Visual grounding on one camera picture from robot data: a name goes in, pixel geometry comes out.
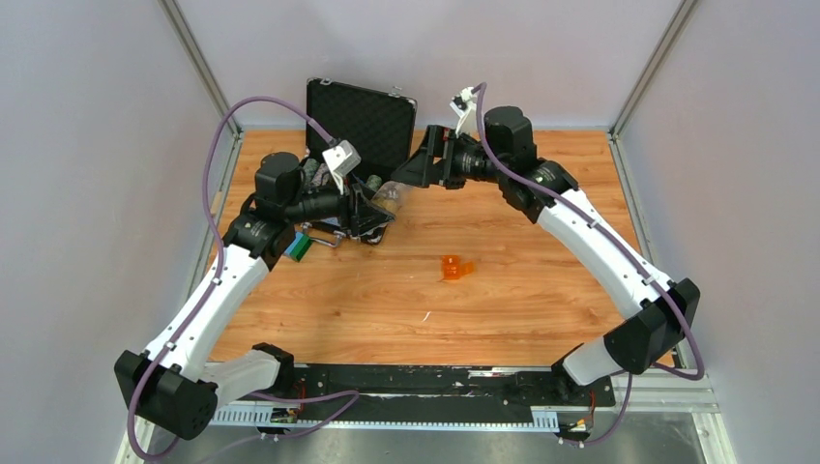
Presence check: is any orange pill organizer box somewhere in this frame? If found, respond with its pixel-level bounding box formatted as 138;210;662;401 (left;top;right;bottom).
441;255;476;281

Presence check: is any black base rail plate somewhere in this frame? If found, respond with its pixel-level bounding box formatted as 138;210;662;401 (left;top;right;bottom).
216;363;616;432

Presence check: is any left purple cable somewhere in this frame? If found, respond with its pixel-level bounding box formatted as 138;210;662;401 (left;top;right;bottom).
126;96;337;462

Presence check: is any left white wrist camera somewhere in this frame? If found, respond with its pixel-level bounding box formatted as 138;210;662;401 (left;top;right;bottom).
322;140;362;194

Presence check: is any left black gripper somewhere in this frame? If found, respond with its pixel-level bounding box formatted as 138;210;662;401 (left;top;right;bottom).
284;170;395;237

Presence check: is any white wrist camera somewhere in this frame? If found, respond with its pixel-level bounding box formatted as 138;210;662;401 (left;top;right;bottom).
450;86;482;135
322;140;362;194

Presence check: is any clear pill bottle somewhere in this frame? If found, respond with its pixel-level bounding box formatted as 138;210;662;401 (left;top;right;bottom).
371;181;414;216

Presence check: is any black poker chip case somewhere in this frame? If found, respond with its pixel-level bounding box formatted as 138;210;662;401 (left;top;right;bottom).
304;77;416;239

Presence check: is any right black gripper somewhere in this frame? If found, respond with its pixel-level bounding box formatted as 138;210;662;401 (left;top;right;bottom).
391;126;506;190

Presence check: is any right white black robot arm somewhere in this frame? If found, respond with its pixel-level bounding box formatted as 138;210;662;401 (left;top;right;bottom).
392;106;701;404

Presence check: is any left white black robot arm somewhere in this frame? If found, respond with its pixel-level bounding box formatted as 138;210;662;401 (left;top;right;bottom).
114;142;395;440

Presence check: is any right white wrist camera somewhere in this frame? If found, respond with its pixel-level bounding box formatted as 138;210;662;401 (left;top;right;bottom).
450;86;482;135

